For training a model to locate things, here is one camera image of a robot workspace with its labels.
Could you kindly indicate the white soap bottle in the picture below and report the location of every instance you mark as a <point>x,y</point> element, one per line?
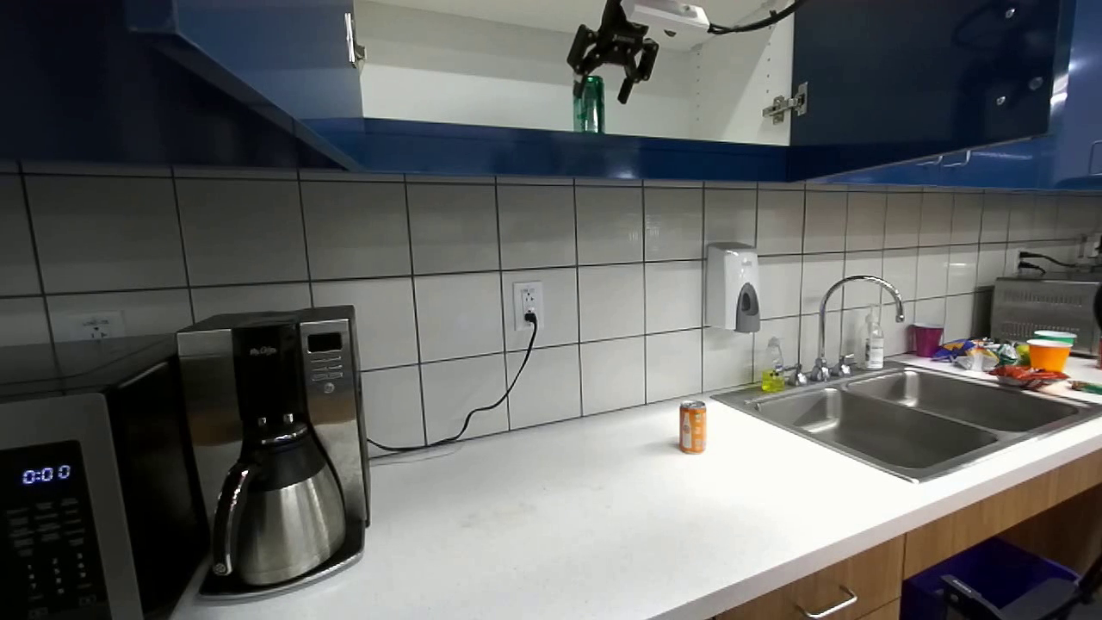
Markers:
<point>876,345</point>

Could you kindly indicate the stainless steel coffee carafe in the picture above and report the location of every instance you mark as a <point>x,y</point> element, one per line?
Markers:
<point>279,512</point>

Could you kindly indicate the stainless steel double sink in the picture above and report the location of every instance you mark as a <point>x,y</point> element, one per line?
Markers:
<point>913,424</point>

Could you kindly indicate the green soda can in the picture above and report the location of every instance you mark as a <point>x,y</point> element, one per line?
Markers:
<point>590,106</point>

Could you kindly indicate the purple cup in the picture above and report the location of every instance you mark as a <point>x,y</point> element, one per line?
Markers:
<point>920,340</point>

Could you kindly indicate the blue recycling bin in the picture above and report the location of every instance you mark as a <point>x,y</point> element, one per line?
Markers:
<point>998,570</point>

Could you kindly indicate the orange cup with lid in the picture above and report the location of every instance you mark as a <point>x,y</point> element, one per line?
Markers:
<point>1047,348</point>

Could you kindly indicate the stainless black coffee maker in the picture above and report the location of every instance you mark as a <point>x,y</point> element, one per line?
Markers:
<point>245,367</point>

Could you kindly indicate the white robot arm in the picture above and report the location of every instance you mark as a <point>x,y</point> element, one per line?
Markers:
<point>671,18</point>

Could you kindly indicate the stainless steel appliance box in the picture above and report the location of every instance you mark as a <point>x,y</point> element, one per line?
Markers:
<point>1044,306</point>

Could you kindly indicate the blue upper cabinet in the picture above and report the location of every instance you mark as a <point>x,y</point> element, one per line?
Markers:
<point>294,65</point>

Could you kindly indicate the black stainless microwave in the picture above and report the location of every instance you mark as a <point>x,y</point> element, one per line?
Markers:
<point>97,493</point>

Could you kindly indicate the yellow dish soap bottle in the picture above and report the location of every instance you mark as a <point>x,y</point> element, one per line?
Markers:
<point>772,375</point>

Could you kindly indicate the white wall soap dispenser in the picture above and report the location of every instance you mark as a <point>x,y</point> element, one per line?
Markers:
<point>733,292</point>

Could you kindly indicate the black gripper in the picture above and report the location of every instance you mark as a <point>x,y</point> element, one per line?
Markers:
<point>620,44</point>

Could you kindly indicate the wooden drawer with handle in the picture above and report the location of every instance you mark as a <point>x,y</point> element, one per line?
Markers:
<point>861,587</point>

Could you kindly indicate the orange soda can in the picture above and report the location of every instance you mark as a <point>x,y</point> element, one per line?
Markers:
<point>694,427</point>

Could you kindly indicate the white wall power outlet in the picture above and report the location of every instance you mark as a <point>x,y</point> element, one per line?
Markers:
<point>530,306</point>

